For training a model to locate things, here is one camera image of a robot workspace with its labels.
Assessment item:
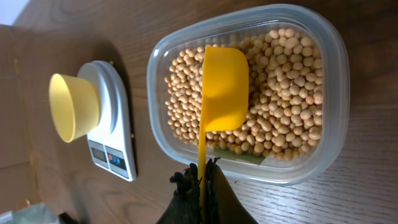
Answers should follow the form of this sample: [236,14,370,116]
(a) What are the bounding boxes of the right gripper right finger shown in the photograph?
[205,157,257,224]

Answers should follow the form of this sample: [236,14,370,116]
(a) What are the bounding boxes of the white digital kitchen scale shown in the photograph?
[78,60,137,182]

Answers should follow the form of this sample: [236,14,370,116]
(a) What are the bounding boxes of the pale yellow bowl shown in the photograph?
[49,73,101,142]

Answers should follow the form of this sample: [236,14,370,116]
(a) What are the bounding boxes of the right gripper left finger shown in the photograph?
[156,163,202,224]

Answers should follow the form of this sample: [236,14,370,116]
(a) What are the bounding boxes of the soybeans pile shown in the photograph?
[164,28,323,161]

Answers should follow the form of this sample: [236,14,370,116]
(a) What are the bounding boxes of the clear plastic container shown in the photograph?
[146,3,351,187]

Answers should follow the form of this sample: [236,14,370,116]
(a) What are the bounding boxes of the yellow plastic measuring scoop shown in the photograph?
[198,46,249,208]

